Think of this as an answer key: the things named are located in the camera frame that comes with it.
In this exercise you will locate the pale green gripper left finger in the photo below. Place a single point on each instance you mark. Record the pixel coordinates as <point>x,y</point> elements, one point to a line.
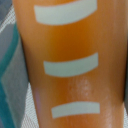
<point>13,75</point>

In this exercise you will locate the grey green gripper right finger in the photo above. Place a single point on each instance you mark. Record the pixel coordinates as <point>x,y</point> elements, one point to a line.
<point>125,125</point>

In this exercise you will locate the orange toy bread loaf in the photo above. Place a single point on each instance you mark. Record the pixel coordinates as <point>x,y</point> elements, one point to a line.
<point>76,54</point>

